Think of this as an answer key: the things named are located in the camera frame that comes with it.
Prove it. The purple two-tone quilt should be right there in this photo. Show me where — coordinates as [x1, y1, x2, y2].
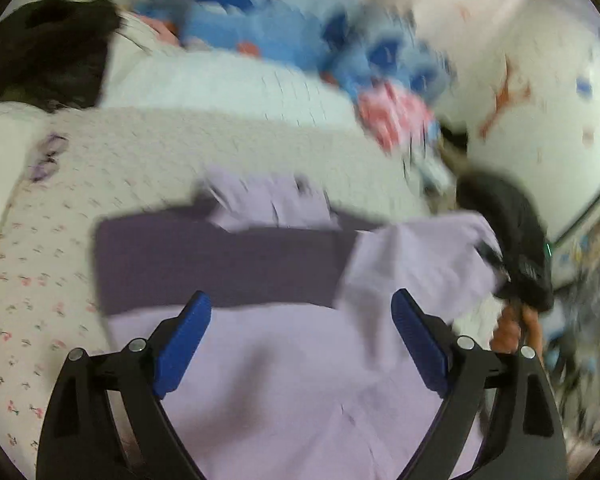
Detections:
[94, 167, 506, 480]

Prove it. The blue whale print curtain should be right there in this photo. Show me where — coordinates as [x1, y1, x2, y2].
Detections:
[135, 0, 600, 243]

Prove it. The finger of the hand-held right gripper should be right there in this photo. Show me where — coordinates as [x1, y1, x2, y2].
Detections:
[474, 241, 511, 281]

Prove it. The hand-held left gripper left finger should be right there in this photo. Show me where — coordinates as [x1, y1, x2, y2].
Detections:
[36, 290, 213, 480]

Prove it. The black cloth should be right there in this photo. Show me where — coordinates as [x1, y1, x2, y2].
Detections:
[0, 0, 123, 111]

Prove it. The white striped duvet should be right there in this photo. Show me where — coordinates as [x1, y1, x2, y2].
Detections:
[100, 35, 361, 131]

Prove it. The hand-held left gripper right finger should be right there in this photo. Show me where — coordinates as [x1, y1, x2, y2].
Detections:
[390, 288, 568, 480]

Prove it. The pink patterned cloth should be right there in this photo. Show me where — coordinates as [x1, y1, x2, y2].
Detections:
[355, 82, 441, 153]

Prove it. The cherry print bed sheet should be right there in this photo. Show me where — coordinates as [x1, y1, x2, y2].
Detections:
[0, 102, 431, 466]

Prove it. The person's right hand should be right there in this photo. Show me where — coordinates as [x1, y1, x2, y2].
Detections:
[490, 302, 543, 361]

